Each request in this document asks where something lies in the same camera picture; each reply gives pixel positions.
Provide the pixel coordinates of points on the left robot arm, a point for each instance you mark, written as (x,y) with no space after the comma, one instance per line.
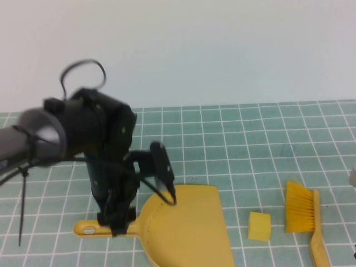
(80,125)

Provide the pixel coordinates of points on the small yellow foam cube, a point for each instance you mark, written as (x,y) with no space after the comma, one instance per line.
(259,226)

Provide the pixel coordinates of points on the black zip tie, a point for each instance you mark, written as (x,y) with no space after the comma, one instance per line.
(21,200)

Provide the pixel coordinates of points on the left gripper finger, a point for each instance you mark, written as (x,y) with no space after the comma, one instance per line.
(119,226)

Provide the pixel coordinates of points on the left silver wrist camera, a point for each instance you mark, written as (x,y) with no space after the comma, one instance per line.
(160,185)

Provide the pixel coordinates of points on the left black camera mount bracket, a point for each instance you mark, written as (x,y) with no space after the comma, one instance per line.
(161,161)

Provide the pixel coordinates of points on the yellow hand brush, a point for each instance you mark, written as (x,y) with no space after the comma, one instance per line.
(299,208)

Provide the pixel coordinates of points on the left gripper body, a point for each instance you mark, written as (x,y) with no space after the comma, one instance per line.
(111,183)

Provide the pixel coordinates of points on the yellow plastic dustpan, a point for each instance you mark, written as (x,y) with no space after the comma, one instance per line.
(189,231)

